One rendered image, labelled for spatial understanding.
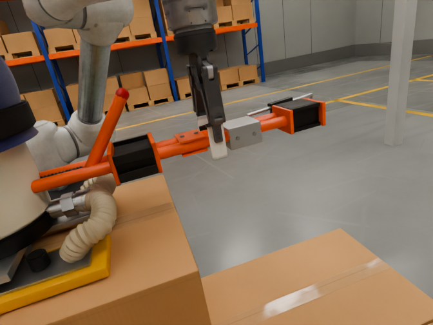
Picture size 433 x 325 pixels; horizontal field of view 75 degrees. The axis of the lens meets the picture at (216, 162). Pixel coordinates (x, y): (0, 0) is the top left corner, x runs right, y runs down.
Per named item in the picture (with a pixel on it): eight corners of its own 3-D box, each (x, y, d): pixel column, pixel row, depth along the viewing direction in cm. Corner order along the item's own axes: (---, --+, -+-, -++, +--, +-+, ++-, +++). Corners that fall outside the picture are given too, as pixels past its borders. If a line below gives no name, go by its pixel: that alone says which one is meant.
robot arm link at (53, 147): (26, 176, 124) (5, 128, 116) (68, 160, 136) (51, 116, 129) (38, 181, 113) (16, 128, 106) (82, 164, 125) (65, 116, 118)
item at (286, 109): (290, 135, 57) (289, 111, 56) (273, 127, 64) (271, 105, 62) (326, 125, 59) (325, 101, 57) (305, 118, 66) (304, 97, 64)
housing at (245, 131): (231, 151, 55) (228, 129, 54) (220, 142, 61) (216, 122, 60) (263, 142, 57) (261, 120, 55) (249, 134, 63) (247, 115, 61)
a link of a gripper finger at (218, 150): (221, 120, 53) (222, 122, 52) (226, 155, 56) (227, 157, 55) (206, 124, 52) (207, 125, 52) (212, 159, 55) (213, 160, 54)
